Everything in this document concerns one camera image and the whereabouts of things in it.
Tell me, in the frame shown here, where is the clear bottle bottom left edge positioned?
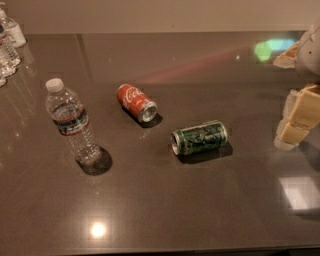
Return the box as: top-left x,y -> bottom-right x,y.
0,77 -> 7,88

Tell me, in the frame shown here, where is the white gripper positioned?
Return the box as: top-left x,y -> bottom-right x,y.
273,23 -> 320,150

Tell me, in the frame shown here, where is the white-label bottle at back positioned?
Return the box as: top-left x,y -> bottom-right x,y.
0,8 -> 27,48

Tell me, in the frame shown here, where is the green soda can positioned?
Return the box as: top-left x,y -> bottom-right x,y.
171,120 -> 228,156

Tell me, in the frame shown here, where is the clear bottle at left edge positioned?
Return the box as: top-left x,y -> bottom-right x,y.
0,25 -> 21,77

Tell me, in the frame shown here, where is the clear plastic water bottle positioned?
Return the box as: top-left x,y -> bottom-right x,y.
45,78 -> 101,166

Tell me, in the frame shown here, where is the red Coca-Cola can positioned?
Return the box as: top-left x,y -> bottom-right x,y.
117,84 -> 158,123

